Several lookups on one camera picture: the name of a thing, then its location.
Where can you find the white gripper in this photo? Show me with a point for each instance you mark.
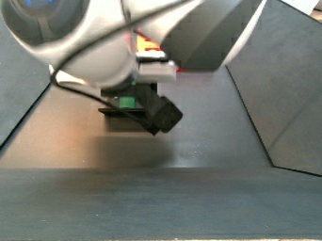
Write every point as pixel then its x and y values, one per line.
pixel 159 77

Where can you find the green round cylinder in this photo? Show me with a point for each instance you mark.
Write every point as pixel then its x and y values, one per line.
pixel 127 102

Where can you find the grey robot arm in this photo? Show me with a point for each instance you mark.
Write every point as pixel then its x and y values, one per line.
pixel 195 31

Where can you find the red shape sorter board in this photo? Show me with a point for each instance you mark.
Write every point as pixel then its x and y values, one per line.
pixel 147 44

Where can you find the black curved holder stand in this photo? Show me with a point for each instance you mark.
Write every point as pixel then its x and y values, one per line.
pixel 121 109

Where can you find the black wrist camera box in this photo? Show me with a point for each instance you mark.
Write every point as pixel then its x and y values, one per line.
pixel 162 115

